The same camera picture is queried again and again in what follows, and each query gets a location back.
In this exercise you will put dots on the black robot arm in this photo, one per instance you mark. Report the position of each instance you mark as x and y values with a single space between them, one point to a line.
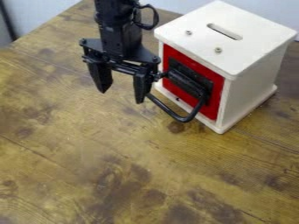
122 11

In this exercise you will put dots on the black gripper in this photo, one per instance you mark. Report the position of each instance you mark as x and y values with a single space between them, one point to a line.
119 51

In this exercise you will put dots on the white wooden box cabinet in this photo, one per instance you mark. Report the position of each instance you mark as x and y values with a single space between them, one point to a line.
235 48

